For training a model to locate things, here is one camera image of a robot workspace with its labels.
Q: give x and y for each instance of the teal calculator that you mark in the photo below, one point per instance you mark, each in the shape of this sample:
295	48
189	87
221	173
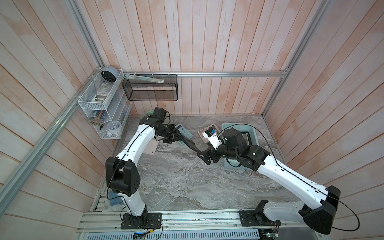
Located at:
184	131

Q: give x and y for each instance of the white mug on shelf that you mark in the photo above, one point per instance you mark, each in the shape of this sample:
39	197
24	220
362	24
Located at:
113	129

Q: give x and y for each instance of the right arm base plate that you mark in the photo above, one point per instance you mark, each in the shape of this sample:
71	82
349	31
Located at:
256	218

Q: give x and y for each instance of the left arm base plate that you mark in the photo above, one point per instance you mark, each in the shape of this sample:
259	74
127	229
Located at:
147	220

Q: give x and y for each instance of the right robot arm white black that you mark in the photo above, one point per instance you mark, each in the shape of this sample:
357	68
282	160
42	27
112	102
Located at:
318	204

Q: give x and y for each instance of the black calculator face down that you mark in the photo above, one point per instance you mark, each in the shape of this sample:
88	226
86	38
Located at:
189	143

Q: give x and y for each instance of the blue notebook by left wall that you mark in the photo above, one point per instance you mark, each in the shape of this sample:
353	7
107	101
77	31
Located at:
114	198

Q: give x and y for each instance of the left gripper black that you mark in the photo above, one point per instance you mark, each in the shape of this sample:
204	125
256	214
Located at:
173	137

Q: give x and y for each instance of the pale pink calculator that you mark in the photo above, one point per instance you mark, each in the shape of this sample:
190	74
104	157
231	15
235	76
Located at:
151	147

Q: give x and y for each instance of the white wire mesh shelf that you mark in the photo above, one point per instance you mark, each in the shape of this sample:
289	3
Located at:
103	102

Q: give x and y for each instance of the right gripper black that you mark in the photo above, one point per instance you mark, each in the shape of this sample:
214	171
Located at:
212	152

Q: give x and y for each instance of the ruler on black basket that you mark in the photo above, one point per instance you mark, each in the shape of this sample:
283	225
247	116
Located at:
142	78

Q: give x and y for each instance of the black wire mesh basket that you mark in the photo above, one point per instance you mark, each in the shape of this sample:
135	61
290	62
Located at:
146	91

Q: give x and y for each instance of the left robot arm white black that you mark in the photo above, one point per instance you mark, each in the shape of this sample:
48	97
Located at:
122	175

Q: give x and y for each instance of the grey round alarm clock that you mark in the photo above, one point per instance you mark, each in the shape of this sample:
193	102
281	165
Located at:
109	74

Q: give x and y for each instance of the aluminium front rail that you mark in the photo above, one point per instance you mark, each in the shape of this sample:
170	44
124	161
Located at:
187	220

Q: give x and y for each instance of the mint green pen cup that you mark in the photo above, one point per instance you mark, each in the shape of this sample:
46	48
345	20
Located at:
149	113

